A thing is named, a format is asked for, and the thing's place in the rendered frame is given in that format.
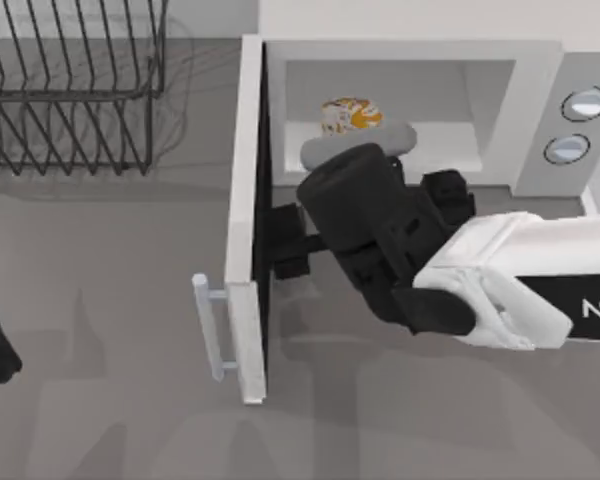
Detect small microwave knob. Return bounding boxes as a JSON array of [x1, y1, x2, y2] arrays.
[[543, 133, 592, 166]]

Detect pale grey door handle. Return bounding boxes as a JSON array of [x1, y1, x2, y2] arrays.
[[191, 272, 241, 384]]

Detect pale grey rounded box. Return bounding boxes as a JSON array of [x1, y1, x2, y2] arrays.
[[299, 122, 419, 171]]

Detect pale microwave oven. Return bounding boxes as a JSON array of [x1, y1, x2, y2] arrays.
[[259, 38, 600, 217]]

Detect dark wire rack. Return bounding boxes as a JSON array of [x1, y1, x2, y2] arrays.
[[0, 0, 172, 178]]

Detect white microwave door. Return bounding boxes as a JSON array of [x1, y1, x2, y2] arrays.
[[224, 35, 272, 406]]

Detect large microwave knob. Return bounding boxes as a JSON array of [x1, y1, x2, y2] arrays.
[[559, 84, 600, 124]]

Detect orange and white cup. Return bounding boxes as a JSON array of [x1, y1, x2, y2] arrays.
[[320, 95, 385, 139]]

